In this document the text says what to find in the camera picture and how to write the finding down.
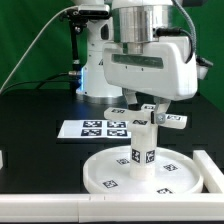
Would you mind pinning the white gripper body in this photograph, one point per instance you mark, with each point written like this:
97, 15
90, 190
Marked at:
161, 70

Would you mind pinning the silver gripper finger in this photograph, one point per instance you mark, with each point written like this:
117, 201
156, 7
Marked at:
158, 115
131, 99

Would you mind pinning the white cross-shaped table base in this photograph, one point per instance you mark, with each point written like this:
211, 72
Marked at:
145, 116

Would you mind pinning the white round table top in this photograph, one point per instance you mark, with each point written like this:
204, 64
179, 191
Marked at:
123, 170

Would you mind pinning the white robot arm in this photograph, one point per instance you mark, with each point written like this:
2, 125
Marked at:
132, 23

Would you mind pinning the white marker sheet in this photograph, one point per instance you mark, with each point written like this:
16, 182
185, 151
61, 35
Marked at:
93, 129

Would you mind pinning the white right rail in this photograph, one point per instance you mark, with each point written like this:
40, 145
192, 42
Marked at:
213, 177

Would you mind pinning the white rail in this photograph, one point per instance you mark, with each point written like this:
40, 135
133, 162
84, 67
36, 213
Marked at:
101, 208
213, 177

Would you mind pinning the black camera stand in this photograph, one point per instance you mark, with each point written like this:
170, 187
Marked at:
78, 17

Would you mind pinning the white front rail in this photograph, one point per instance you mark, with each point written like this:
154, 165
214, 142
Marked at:
101, 208

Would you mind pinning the white left rail stub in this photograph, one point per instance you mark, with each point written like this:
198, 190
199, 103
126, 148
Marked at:
1, 160

